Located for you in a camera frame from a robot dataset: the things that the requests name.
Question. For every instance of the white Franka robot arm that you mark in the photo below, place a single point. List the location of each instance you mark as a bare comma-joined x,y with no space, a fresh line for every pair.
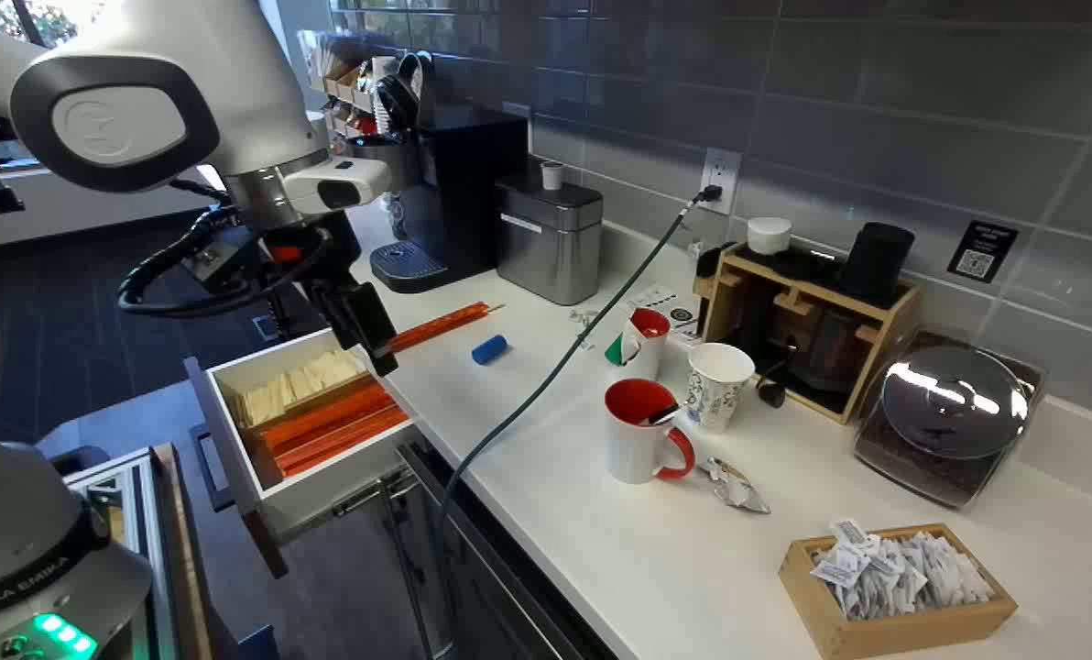
143,74

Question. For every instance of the background snack shelf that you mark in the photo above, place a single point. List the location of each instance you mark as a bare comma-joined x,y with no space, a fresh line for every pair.
351,85

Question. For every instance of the wooden packet box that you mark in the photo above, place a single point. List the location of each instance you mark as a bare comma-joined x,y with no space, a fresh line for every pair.
887,636

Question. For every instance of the long orange packet strip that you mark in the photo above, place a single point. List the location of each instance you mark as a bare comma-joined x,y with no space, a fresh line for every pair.
442,328

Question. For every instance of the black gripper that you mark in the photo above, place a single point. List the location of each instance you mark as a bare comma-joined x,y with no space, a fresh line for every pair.
320,262

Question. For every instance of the black wall label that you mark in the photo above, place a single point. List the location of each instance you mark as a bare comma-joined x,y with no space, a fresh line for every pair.
980,251

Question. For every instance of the wooden stirrers stack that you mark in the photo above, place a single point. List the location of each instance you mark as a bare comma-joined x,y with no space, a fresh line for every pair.
284,389

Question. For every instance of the white patterned mug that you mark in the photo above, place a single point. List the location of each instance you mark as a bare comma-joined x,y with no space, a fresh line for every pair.
717,389

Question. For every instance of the black Keurig coffee machine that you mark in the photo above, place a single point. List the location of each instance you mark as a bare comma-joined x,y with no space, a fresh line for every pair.
467,185

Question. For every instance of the dark lower cabinet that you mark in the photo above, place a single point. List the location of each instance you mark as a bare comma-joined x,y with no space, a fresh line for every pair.
497,590

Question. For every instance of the metal utensil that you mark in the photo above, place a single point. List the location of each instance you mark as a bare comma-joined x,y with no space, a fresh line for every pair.
734,482

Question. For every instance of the white wall outlet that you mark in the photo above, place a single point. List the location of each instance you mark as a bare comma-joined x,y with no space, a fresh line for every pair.
721,171

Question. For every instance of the orange packets stack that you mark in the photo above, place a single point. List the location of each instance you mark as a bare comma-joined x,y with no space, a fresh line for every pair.
329,428

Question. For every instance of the small white bottle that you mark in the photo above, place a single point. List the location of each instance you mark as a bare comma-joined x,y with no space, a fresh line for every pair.
550,177

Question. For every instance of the small red green white mug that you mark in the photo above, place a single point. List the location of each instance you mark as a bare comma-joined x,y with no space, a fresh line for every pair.
644,350

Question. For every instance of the small white cup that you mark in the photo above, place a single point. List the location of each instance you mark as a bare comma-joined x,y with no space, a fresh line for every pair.
766,235

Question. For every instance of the small blue block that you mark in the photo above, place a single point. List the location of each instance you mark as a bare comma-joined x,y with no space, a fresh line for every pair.
490,350

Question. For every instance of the white mug red inside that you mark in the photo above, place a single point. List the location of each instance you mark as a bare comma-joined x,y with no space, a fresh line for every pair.
632,441

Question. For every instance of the stainless steel box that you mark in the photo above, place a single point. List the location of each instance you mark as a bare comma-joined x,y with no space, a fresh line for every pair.
550,243

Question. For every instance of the wooden organizer rack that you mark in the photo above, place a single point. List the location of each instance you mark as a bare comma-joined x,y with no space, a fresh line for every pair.
871,350

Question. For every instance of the white drawer dark wood front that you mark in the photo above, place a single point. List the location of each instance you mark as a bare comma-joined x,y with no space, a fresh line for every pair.
329,482

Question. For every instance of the wrist mounted camera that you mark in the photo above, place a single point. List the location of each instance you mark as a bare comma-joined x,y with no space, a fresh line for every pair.
337,185

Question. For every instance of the black canister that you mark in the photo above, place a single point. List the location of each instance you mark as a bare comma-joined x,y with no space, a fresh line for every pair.
878,260

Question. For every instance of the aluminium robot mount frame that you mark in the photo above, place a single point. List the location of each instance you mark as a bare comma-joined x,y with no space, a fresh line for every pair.
131,514

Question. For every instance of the white sugar packets pile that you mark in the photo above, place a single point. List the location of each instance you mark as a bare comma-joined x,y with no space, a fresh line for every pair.
905,573

